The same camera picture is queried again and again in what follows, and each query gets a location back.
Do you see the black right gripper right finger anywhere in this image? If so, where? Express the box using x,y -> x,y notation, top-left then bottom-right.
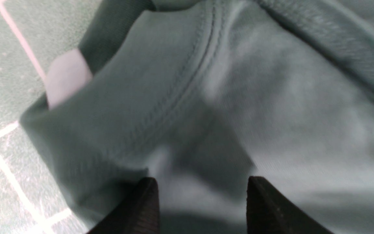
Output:
247,176 -> 332,234

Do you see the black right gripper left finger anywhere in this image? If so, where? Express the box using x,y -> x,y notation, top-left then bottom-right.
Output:
88,177 -> 160,234

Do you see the green long-sleeve top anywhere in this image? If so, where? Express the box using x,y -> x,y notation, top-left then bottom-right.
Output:
20,0 -> 374,234

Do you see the green checkered bed sheet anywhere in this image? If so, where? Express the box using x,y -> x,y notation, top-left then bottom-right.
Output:
0,0 -> 100,234

